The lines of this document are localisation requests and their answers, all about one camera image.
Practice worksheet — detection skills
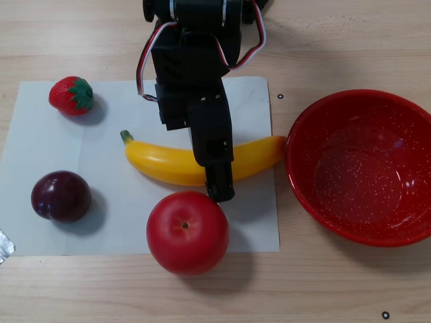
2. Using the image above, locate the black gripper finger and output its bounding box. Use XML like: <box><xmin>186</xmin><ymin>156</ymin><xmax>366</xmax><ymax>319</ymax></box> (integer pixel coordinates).
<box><xmin>203</xmin><ymin>161</ymin><xmax>236</xmax><ymax>203</ymax></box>

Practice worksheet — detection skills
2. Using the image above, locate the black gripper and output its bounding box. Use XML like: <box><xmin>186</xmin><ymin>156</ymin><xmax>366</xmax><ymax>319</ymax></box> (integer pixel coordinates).
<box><xmin>150</xmin><ymin>28</ymin><xmax>236</xmax><ymax>168</ymax></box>

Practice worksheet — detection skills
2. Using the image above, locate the yellow plastic banana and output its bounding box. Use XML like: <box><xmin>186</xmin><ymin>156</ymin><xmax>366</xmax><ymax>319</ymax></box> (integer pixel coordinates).
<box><xmin>119</xmin><ymin>129</ymin><xmax>288</xmax><ymax>187</ymax></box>

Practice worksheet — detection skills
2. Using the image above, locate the red speckled enamel bowl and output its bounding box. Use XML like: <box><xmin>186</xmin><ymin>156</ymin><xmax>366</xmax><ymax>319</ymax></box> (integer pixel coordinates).
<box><xmin>284</xmin><ymin>89</ymin><xmax>431</xmax><ymax>248</ymax></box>

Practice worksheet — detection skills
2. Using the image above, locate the red plastic apple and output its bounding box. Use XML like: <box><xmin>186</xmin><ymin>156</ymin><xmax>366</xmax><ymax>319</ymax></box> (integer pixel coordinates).
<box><xmin>145</xmin><ymin>190</ymin><xmax>230</xmax><ymax>277</ymax></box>

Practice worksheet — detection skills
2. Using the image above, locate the white paper sheet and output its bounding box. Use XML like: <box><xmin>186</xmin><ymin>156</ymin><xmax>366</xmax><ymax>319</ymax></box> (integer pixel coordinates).
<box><xmin>0</xmin><ymin>76</ymin><xmax>281</xmax><ymax>257</ymax></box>

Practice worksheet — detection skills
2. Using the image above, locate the red plastic strawberry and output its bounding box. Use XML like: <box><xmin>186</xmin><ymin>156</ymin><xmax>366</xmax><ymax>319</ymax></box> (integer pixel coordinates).
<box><xmin>48</xmin><ymin>75</ymin><xmax>95</xmax><ymax>117</ymax></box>

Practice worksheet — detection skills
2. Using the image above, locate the dark purple plastic plum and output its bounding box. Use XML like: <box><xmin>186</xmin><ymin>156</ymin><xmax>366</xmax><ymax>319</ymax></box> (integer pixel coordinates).
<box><xmin>30</xmin><ymin>170</ymin><xmax>92</xmax><ymax>223</ymax></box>

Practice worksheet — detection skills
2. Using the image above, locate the gripper motor servo cable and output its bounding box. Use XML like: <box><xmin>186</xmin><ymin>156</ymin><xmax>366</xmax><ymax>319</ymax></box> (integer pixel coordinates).
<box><xmin>135</xmin><ymin>21</ymin><xmax>179</xmax><ymax>104</ymax></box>

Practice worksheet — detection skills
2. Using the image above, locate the wrist servo cable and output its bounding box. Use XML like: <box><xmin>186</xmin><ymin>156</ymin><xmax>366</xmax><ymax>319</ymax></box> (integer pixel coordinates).
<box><xmin>228</xmin><ymin>2</ymin><xmax>268</xmax><ymax>71</ymax></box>

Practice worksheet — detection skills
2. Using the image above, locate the silver duct tape piece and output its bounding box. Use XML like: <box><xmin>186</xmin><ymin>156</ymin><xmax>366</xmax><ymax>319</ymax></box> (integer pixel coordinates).
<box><xmin>0</xmin><ymin>228</ymin><xmax>16</xmax><ymax>265</ymax></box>

